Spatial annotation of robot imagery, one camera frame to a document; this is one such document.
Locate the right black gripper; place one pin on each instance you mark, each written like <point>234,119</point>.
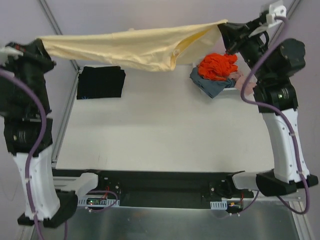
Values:
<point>235,35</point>

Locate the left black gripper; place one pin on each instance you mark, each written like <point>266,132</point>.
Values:
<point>38,53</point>

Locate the cream yellow t shirt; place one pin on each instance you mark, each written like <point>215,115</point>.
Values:
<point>152,50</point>

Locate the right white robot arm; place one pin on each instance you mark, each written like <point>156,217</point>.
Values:
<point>277,101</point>

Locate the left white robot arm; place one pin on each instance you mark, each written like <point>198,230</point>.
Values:
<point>25,108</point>

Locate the orange t shirt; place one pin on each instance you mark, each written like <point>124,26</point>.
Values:
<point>217,67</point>

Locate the white plastic basket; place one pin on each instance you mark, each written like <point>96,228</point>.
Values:
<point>238,76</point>

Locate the grey blue t shirt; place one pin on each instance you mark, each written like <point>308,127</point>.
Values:
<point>211,88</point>

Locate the folded black t shirt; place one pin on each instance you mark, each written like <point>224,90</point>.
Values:
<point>100,82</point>

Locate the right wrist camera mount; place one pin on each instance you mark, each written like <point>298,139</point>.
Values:
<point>271,10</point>

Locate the left white cable duct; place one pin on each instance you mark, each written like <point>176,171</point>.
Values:
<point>96,202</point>

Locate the white cable duct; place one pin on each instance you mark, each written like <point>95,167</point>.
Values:
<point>96,202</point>
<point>219,205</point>

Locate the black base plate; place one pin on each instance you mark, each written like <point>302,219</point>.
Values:
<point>158,189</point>

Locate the right white cable duct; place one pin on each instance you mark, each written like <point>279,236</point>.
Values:
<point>219,205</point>

